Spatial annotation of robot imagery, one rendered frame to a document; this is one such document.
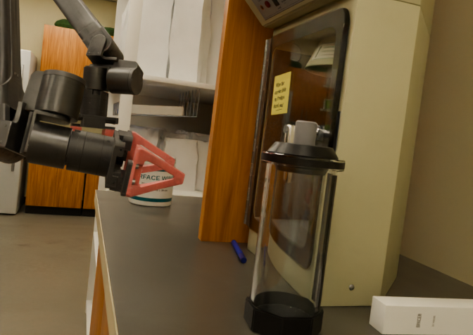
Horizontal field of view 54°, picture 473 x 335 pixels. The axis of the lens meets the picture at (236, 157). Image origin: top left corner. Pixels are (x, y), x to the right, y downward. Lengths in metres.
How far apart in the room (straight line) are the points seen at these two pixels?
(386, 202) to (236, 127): 0.40
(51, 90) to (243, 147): 0.50
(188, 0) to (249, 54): 0.98
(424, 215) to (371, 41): 0.58
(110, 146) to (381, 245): 0.44
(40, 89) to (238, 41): 0.49
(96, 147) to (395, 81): 0.45
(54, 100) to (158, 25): 1.42
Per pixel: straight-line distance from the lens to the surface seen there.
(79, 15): 1.18
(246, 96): 1.03
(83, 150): 0.64
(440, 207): 1.16
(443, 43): 1.24
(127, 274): 0.78
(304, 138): 0.59
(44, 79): 0.68
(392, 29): 0.76
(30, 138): 0.65
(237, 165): 1.03
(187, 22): 1.96
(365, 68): 0.72
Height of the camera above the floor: 1.18
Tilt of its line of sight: 3 degrees down
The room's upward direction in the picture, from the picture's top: 7 degrees clockwise
